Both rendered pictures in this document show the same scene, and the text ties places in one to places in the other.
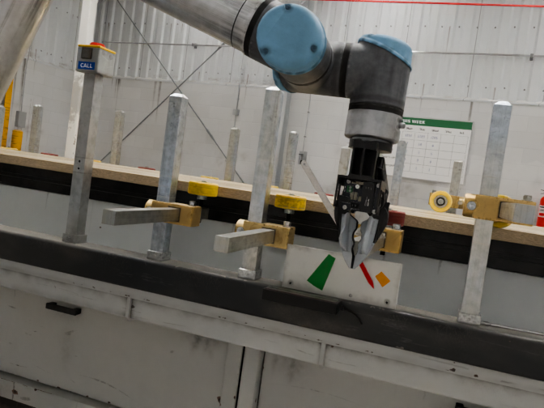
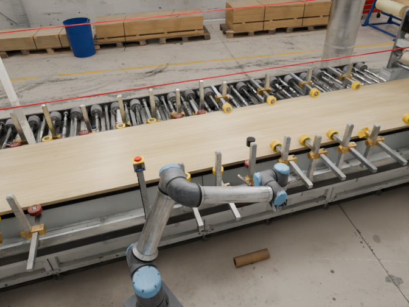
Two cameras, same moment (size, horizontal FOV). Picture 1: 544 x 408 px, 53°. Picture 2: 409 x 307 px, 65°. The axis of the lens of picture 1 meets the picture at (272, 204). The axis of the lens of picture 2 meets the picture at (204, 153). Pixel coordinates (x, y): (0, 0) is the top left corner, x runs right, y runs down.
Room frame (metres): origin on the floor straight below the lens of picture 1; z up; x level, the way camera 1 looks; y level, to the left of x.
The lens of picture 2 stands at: (-0.04, 1.02, 2.39)
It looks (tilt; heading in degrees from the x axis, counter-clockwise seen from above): 37 degrees down; 326
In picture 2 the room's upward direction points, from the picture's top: 2 degrees counter-clockwise
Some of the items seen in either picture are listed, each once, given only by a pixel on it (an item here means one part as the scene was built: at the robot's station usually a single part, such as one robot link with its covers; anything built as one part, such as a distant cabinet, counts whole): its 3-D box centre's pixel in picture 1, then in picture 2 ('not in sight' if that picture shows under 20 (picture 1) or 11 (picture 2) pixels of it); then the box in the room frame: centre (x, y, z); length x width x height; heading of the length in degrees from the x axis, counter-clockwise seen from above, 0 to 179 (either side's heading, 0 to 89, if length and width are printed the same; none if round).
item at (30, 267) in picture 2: not in sight; (34, 240); (1.60, 1.20, 0.82); 0.44 x 0.03 x 0.04; 162
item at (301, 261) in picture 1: (339, 275); not in sight; (1.21, -0.17, 0.75); 0.26 x 0.01 x 0.10; 72
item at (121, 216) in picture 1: (163, 215); (192, 203); (1.29, 0.25, 0.82); 0.44 x 0.03 x 0.04; 162
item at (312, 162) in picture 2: not in sight; (313, 161); (1.06, -0.68, 0.88); 0.04 x 0.04 x 0.48; 72
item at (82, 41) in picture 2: not in sight; (81, 37); (7.18, -0.73, 0.36); 0.59 x 0.57 x 0.73; 155
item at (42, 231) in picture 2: not in sight; (33, 231); (1.68, 1.20, 0.83); 0.14 x 0.06 x 0.05; 72
